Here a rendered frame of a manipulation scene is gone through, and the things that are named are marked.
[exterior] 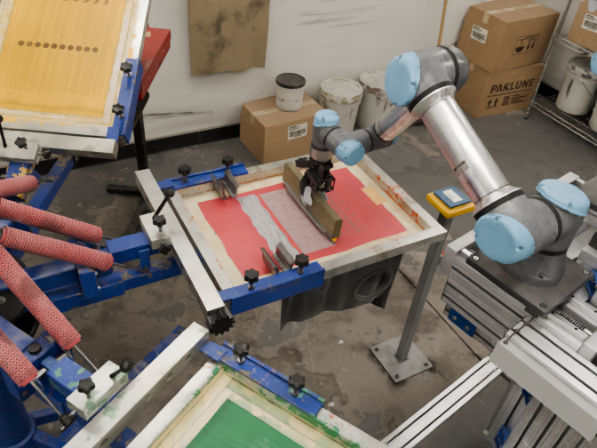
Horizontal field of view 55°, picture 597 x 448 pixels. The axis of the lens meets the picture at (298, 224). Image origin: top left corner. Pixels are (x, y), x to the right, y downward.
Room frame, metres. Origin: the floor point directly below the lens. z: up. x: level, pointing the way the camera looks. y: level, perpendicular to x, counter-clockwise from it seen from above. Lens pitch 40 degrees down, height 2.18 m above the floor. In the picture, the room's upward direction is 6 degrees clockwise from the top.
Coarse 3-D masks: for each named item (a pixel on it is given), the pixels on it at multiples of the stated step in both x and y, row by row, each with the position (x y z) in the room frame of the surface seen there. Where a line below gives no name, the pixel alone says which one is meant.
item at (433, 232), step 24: (264, 168) 1.74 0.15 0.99; (192, 192) 1.58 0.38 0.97; (192, 216) 1.42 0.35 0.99; (192, 240) 1.32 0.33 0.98; (408, 240) 1.41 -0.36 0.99; (432, 240) 1.45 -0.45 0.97; (216, 264) 1.21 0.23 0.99; (336, 264) 1.26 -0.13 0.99; (360, 264) 1.30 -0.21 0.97; (216, 288) 1.15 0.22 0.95
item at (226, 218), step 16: (336, 176) 1.79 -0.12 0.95; (352, 176) 1.80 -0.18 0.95; (256, 192) 1.63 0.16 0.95; (272, 192) 1.64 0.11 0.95; (288, 192) 1.65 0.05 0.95; (352, 192) 1.70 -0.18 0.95; (208, 208) 1.51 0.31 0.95; (224, 208) 1.52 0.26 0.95; (240, 208) 1.53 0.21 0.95; (272, 208) 1.55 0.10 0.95; (288, 208) 1.56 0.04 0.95; (224, 224) 1.44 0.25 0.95; (240, 224) 1.45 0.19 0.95
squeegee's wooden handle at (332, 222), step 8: (288, 168) 1.67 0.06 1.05; (296, 168) 1.67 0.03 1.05; (288, 176) 1.66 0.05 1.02; (296, 176) 1.62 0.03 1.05; (296, 184) 1.61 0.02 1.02; (296, 192) 1.60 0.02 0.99; (312, 200) 1.52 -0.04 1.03; (320, 200) 1.49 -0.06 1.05; (312, 208) 1.51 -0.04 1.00; (320, 208) 1.47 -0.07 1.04; (328, 208) 1.46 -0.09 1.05; (320, 216) 1.46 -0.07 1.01; (328, 216) 1.43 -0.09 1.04; (336, 216) 1.42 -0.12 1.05; (328, 224) 1.42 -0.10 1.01; (336, 224) 1.40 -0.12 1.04; (328, 232) 1.41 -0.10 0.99; (336, 232) 1.40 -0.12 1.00
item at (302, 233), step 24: (360, 216) 1.56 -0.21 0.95; (384, 216) 1.57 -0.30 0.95; (240, 240) 1.37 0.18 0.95; (264, 240) 1.38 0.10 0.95; (288, 240) 1.39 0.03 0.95; (312, 240) 1.41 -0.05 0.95; (336, 240) 1.42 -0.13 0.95; (360, 240) 1.43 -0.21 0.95; (240, 264) 1.26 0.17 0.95; (264, 264) 1.27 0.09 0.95
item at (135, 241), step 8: (112, 240) 1.21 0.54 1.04; (120, 240) 1.21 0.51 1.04; (128, 240) 1.22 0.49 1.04; (136, 240) 1.22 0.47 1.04; (144, 240) 1.23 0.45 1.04; (112, 248) 1.18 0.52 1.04; (120, 248) 1.18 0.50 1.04; (128, 248) 1.18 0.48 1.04; (136, 248) 1.19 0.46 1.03; (144, 248) 1.21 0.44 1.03; (120, 256) 1.17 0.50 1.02; (128, 256) 1.18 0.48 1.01; (136, 256) 1.19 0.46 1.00
